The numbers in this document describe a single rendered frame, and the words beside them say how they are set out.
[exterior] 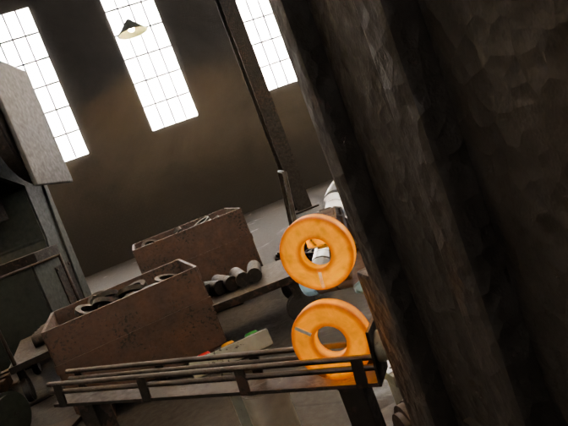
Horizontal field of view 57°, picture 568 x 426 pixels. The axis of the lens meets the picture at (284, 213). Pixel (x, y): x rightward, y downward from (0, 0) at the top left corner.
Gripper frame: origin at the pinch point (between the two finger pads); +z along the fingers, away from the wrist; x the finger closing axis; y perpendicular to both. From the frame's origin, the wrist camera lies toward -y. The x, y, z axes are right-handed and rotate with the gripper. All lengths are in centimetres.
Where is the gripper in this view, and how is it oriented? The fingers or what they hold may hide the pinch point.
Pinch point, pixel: (314, 243)
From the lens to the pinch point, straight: 108.7
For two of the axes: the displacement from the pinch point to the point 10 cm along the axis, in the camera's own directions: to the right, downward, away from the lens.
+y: -2.6, -9.6, 1.3
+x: 8.7, -2.9, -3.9
